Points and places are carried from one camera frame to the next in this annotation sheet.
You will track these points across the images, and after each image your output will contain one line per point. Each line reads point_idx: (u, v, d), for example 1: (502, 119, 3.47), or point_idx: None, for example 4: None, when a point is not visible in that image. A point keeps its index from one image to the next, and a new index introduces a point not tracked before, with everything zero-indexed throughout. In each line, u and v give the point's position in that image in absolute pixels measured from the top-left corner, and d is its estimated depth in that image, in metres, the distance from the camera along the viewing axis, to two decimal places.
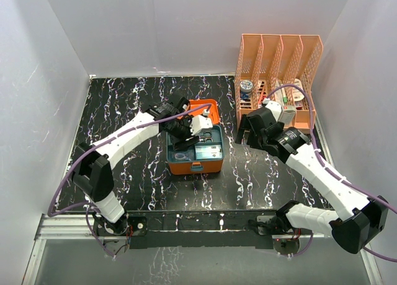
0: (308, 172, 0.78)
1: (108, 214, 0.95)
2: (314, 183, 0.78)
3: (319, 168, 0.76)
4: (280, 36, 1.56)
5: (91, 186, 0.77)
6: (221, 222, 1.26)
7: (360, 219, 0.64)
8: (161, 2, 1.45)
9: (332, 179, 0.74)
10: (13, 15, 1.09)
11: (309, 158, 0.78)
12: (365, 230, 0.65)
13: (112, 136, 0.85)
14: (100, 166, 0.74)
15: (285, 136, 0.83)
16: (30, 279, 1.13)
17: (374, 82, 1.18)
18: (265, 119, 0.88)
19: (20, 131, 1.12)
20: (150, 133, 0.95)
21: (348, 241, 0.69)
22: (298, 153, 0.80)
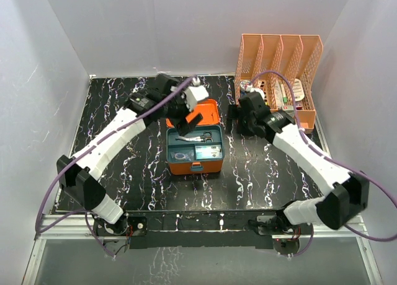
0: (292, 150, 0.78)
1: (106, 217, 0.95)
2: (298, 161, 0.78)
3: (302, 145, 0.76)
4: (280, 36, 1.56)
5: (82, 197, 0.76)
6: (221, 222, 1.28)
7: (340, 191, 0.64)
8: (161, 2, 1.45)
9: (315, 155, 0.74)
10: (13, 15, 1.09)
11: (294, 136, 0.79)
12: (345, 202, 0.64)
13: (92, 144, 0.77)
14: (82, 181, 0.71)
15: (271, 118, 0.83)
16: (29, 279, 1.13)
17: (374, 82, 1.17)
18: (255, 100, 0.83)
19: (20, 131, 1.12)
20: (136, 129, 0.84)
21: (331, 215, 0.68)
22: (283, 132, 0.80)
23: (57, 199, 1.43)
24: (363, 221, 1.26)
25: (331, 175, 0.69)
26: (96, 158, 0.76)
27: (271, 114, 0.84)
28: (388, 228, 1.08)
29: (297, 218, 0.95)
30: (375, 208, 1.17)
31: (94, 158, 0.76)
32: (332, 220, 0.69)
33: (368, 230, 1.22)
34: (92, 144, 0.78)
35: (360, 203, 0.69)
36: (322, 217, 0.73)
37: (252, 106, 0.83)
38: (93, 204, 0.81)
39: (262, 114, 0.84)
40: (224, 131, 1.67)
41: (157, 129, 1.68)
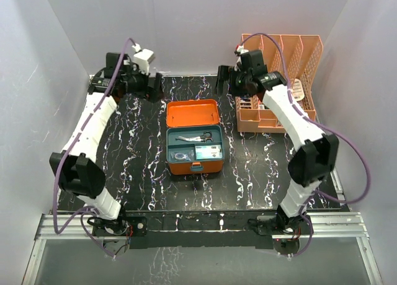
0: (278, 108, 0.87)
1: (107, 212, 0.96)
2: (281, 118, 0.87)
3: (286, 105, 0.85)
4: (280, 36, 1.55)
5: (86, 185, 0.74)
6: (221, 222, 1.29)
7: (307, 147, 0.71)
8: (161, 2, 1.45)
9: (296, 114, 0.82)
10: (13, 15, 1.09)
11: (281, 96, 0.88)
12: (312, 158, 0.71)
13: (77, 133, 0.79)
14: (84, 165, 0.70)
15: (265, 76, 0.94)
16: (29, 279, 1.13)
17: (374, 82, 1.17)
18: (255, 58, 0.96)
19: (20, 131, 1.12)
20: (110, 110, 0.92)
21: (299, 170, 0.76)
22: (273, 92, 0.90)
23: None
24: (363, 221, 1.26)
25: (304, 133, 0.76)
26: (87, 143, 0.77)
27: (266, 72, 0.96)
28: (388, 228, 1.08)
29: (290, 207, 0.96)
30: (374, 208, 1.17)
31: (85, 143, 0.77)
32: (301, 176, 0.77)
33: (368, 231, 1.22)
34: (75, 132, 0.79)
35: (328, 165, 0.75)
36: (292, 173, 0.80)
37: (250, 62, 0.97)
38: (97, 191, 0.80)
39: (258, 72, 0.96)
40: (224, 131, 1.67)
41: (157, 129, 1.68)
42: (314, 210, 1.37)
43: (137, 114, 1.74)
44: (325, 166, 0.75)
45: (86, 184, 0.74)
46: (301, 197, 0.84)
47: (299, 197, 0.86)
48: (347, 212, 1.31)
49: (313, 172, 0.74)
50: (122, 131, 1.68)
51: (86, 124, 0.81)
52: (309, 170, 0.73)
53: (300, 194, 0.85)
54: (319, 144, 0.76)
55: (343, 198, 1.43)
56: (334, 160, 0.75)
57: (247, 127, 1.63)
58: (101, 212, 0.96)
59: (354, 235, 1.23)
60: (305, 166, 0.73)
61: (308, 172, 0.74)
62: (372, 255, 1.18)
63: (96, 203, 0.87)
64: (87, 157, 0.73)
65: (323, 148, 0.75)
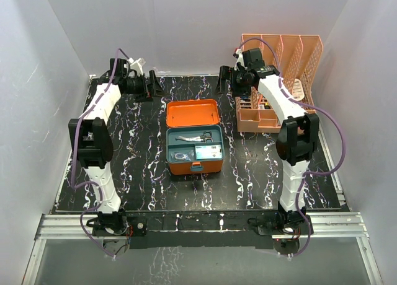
0: (269, 93, 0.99)
1: (109, 199, 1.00)
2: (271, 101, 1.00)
3: (276, 90, 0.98)
4: (280, 36, 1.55)
5: (99, 146, 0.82)
6: (221, 222, 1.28)
7: (290, 121, 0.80)
8: (160, 2, 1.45)
9: (283, 96, 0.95)
10: (13, 15, 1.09)
11: (273, 83, 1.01)
12: (293, 131, 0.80)
13: (91, 106, 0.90)
14: (100, 124, 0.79)
15: (261, 69, 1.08)
16: (29, 279, 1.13)
17: (374, 82, 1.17)
18: (253, 54, 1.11)
19: (20, 131, 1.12)
20: (116, 97, 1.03)
21: (283, 144, 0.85)
22: (267, 80, 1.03)
23: (57, 199, 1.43)
24: (363, 221, 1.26)
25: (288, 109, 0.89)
26: (98, 113, 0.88)
27: (263, 66, 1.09)
28: (388, 228, 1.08)
29: (286, 199, 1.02)
30: (374, 208, 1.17)
31: (97, 112, 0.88)
32: (286, 151, 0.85)
33: (368, 231, 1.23)
34: (90, 106, 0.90)
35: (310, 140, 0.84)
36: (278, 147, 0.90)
37: (250, 58, 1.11)
38: (107, 160, 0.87)
39: (255, 65, 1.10)
40: (224, 131, 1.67)
41: (157, 129, 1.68)
42: (314, 210, 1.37)
43: (137, 114, 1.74)
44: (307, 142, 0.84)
45: (100, 145, 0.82)
46: (292, 178, 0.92)
47: (290, 179, 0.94)
48: (347, 212, 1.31)
49: (296, 147, 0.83)
50: (122, 131, 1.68)
51: (99, 100, 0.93)
52: (293, 144, 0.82)
53: (290, 176, 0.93)
54: (303, 123, 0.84)
55: (343, 198, 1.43)
56: (315, 137, 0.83)
57: (247, 127, 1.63)
58: (102, 200, 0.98)
59: (354, 235, 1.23)
60: (288, 139, 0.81)
61: (291, 145, 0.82)
62: (372, 255, 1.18)
63: (103, 179, 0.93)
64: (102, 119, 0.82)
65: (306, 126, 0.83)
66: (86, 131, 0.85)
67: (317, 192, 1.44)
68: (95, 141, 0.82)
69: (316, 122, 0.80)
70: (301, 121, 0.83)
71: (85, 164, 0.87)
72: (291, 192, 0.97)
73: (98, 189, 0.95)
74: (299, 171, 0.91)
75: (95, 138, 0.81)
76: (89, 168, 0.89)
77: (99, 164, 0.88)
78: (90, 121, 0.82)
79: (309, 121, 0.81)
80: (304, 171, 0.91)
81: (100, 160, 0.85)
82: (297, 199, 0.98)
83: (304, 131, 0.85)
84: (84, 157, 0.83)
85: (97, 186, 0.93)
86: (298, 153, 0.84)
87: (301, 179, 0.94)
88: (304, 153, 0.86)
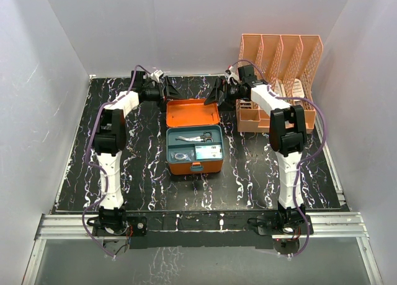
0: (260, 98, 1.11)
1: (116, 191, 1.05)
2: (262, 106, 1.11)
3: (265, 93, 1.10)
4: (280, 36, 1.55)
5: (115, 134, 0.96)
6: (221, 222, 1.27)
7: (277, 113, 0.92)
8: (161, 2, 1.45)
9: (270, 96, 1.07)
10: (13, 16, 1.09)
11: (261, 88, 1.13)
12: (280, 120, 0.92)
13: (114, 101, 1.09)
14: (119, 114, 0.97)
15: (254, 81, 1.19)
16: (29, 280, 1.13)
17: (374, 82, 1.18)
18: (247, 69, 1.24)
19: (20, 132, 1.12)
20: (136, 103, 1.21)
21: (274, 135, 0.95)
22: (257, 88, 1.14)
23: (57, 199, 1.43)
24: (363, 221, 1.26)
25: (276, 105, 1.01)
26: (118, 106, 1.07)
27: (255, 79, 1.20)
28: (388, 228, 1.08)
29: (284, 196, 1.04)
30: (374, 208, 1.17)
31: (118, 106, 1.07)
32: (276, 141, 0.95)
33: (368, 231, 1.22)
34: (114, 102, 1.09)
35: (299, 131, 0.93)
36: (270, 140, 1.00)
37: (244, 72, 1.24)
38: (119, 149, 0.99)
39: (249, 78, 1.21)
40: (224, 131, 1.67)
41: (157, 129, 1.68)
42: (314, 210, 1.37)
43: (137, 114, 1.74)
44: (298, 133, 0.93)
45: (115, 132, 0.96)
46: (286, 171, 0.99)
47: (285, 171, 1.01)
48: (347, 212, 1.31)
49: (287, 137, 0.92)
50: None
51: (121, 98, 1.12)
52: (282, 134, 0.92)
53: (285, 168, 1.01)
54: (291, 116, 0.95)
55: (343, 198, 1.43)
56: (303, 127, 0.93)
57: (246, 127, 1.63)
58: (106, 191, 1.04)
59: (354, 235, 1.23)
60: (277, 129, 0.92)
61: (281, 134, 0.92)
62: (372, 255, 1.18)
63: (111, 169, 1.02)
64: (120, 110, 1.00)
65: (294, 118, 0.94)
66: (105, 121, 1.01)
67: (318, 191, 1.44)
68: (112, 128, 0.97)
69: (301, 113, 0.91)
70: (289, 113, 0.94)
71: (98, 151, 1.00)
72: (288, 186, 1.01)
73: (105, 178, 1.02)
74: (292, 163, 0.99)
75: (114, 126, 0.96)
76: (101, 155, 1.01)
77: (111, 152, 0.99)
78: (111, 111, 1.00)
79: (294, 112, 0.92)
80: (297, 162, 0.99)
81: (112, 147, 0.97)
82: (295, 195, 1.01)
83: (293, 123, 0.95)
84: (100, 144, 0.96)
85: (105, 174, 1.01)
86: (289, 144, 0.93)
87: (296, 171, 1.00)
88: (295, 145, 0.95)
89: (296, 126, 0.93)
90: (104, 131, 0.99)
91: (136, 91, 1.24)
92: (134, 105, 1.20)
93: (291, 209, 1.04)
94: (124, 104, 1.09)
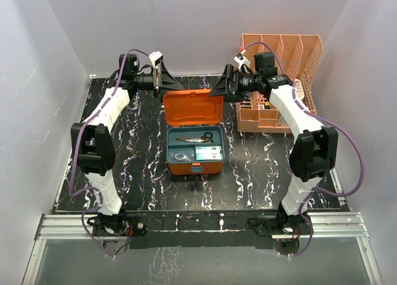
0: (281, 104, 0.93)
1: (110, 203, 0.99)
2: (284, 115, 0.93)
3: (289, 100, 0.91)
4: (280, 36, 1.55)
5: (100, 154, 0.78)
6: (221, 222, 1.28)
7: (307, 136, 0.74)
8: (160, 2, 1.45)
9: (297, 108, 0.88)
10: (12, 15, 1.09)
11: (285, 93, 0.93)
12: (310, 146, 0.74)
13: (97, 111, 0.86)
14: (103, 132, 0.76)
15: (273, 78, 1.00)
16: (29, 280, 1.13)
17: (374, 83, 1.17)
18: (266, 60, 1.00)
19: (20, 132, 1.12)
20: (125, 102, 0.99)
21: (298, 160, 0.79)
22: (278, 90, 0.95)
23: (57, 199, 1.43)
24: (363, 221, 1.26)
25: (304, 124, 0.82)
26: (102, 118, 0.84)
27: (276, 75, 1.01)
28: (388, 228, 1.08)
29: (289, 204, 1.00)
30: (374, 208, 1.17)
31: (101, 118, 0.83)
32: (300, 166, 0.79)
33: (368, 231, 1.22)
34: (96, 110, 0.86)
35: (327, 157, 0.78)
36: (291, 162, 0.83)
37: (262, 64, 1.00)
38: (107, 168, 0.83)
39: (268, 73, 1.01)
40: (224, 131, 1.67)
41: (157, 129, 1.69)
42: (314, 210, 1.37)
43: (137, 114, 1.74)
44: (325, 160, 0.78)
45: (100, 152, 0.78)
46: (300, 192, 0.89)
47: (298, 192, 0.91)
48: (347, 212, 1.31)
49: (313, 163, 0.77)
50: (122, 131, 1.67)
51: (105, 105, 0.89)
52: (308, 160, 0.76)
53: (299, 189, 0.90)
54: (319, 137, 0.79)
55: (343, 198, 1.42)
56: (334, 153, 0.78)
57: (247, 127, 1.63)
58: (102, 204, 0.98)
59: (354, 235, 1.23)
60: (304, 155, 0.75)
61: (307, 162, 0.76)
62: (372, 255, 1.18)
63: (103, 186, 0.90)
64: (105, 126, 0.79)
65: (323, 142, 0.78)
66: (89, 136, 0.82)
67: (319, 192, 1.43)
68: (97, 148, 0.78)
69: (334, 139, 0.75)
70: (318, 134, 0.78)
71: (85, 170, 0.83)
72: (297, 202, 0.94)
73: (98, 194, 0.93)
74: (309, 186, 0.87)
75: (97, 144, 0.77)
76: (89, 174, 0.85)
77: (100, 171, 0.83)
78: (93, 126, 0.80)
79: (326, 136, 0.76)
80: (314, 185, 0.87)
81: (100, 166, 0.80)
82: (301, 206, 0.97)
83: (321, 147, 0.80)
84: (84, 163, 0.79)
85: (97, 191, 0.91)
86: (314, 171, 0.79)
87: (309, 192, 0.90)
88: (320, 171, 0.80)
89: (325, 152, 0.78)
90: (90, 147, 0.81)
91: (126, 83, 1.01)
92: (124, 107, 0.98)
93: (293, 215, 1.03)
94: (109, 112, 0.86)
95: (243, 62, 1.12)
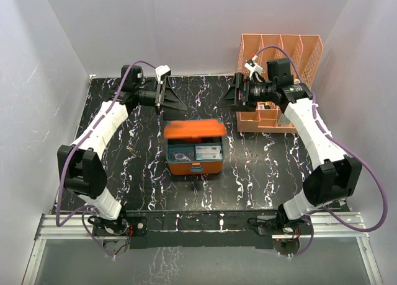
0: (299, 121, 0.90)
1: (107, 212, 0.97)
2: (301, 133, 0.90)
3: (309, 119, 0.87)
4: (280, 36, 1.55)
5: (88, 181, 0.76)
6: (221, 222, 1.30)
7: (326, 168, 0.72)
8: (160, 3, 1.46)
9: (317, 130, 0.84)
10: (12, 15, 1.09)
11: (305, 110, 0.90)
12: (329, 178, 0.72)
13: (88, 131, 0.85)
14: (90, 159, 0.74)
15: (290, 88, 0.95)
16: (29, 280, 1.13)
17: (374, 83, 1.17)
18: (281, 68, 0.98)
19: (20, 131, 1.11)
20: (121, 117, 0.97)
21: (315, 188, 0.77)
22: (296, 104, 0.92)
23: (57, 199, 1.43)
24: (363, 221, 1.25)
25: (324, 152, 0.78)
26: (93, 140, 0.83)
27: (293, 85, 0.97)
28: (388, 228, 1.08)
29: (292, 210, 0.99)
30: (375, 208, 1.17)
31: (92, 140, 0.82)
32: (316, 194, 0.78)
33: (368, 231, 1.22)
34: (88, 130, 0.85)
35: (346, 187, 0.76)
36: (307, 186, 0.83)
37: (277, 71, 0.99)
38: (97, 192, 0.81)
39: (283, 81, 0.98)
40: None
41: (157, 129, 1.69)
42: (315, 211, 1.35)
43: (137, 114, 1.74)
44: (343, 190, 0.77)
45: (88, 179, 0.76)
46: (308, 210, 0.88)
47: (306, 209, 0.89)
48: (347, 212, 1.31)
49: (330, 192, 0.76)
50: (122, 131, 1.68)
51: (97, 124, 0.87)
52: (325, 191, 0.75)
53: (307, 207, 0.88)
54: (340, 165, 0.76)
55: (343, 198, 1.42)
56: (353, 183, 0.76)
57: (247, 127, 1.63)
58: (102, 213, 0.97)
59: (355, 235, 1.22)
60: (322, 186, 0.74)
61: (324, 192, 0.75)
62: (372, 255, 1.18)
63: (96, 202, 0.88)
64: (94, 151, 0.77)
65: (343, 172, 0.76)
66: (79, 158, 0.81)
67: None
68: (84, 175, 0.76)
69: (355, 170, 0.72)
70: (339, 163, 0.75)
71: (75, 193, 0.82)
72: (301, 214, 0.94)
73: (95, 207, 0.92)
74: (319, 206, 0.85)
75: (84, 171, 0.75)
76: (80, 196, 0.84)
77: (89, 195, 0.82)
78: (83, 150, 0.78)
79: (348, 168, 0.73)
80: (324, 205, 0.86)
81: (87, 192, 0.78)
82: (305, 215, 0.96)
83: (340, 175, 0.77)
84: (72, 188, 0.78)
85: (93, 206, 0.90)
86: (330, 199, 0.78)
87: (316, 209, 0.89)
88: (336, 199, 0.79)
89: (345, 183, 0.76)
90: (79, 171, 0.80)
91: (126, 95, 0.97)
92: (119, 123, 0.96)
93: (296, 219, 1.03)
94: (101, 134, 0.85)
95: (254, 69, 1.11)
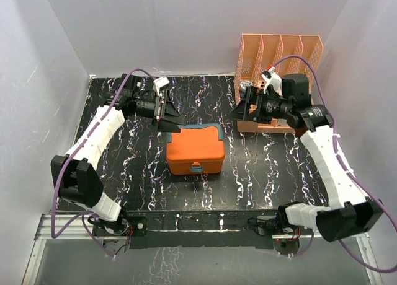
0: (317, 153, 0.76)
1: (106, 215, 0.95)
2: (319, 166, 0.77)
3: (330, 153, 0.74)
4: (280, 36, 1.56)
5: (84, 192, 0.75)
6: (221, 222, 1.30)
7: (347, 214, 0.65)
8: (161, 3, 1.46)
9: (339, 167, 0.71)
10: (12, 15, 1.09)
11: (325, 141, 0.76)
12: (349, 222, 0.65)
13: (82, 140, 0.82)
14: (85, 171, 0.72)
15: (309, 111, 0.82)
16: (29, 280, 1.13)
17: (375, 84, 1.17)
18: (299, 87, 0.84)
19: (20, 131, 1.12)
20: (118, 122, 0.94)
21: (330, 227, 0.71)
22: (316, 132, 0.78)
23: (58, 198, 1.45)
24: None
25: (345, 193, 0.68)
26: (88, 150, 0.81)
27: (311, 108, 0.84)
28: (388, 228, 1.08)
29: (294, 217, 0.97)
30: None
31: (87, 150, 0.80)
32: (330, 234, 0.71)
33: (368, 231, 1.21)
34: (82, 138, 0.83)
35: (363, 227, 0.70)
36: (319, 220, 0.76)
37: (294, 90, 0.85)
38: (93, 202, 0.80)
39: (300, 103, 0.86)
40: (224, 131, 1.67)
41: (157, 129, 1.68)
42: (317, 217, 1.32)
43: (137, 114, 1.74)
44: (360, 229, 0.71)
45: (83, 191, 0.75)
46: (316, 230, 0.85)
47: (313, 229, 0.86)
48: None
49: (347, 233, 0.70)
50: (122, 131, 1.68)
51: (92, 132, 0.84)
52: (343, 233, 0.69)
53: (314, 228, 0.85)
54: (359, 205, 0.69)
55: None
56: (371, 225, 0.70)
57: (247, 127, 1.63)
58: (100, 215, 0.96)
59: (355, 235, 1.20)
60: (340, 230, 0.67)
61: (341, 234, 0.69)
62: (372, 254, 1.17)
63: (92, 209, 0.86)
64: (89, 162, 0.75)
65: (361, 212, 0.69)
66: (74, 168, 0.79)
67: (318, 191, 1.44)
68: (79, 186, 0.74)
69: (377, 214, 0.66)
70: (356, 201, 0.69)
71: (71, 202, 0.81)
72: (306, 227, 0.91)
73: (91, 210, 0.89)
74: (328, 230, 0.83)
75: (79, 182, 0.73)
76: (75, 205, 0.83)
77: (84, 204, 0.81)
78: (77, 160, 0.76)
79: (370, 210, 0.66)
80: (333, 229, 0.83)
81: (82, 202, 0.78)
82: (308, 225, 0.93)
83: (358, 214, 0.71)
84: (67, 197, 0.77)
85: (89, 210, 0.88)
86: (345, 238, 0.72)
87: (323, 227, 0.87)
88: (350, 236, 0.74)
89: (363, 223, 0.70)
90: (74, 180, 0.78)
91: (122, 99, 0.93)
92: (115, 129, 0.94)
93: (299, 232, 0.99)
94: (96, 142, 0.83)
95: (270, 83, 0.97)
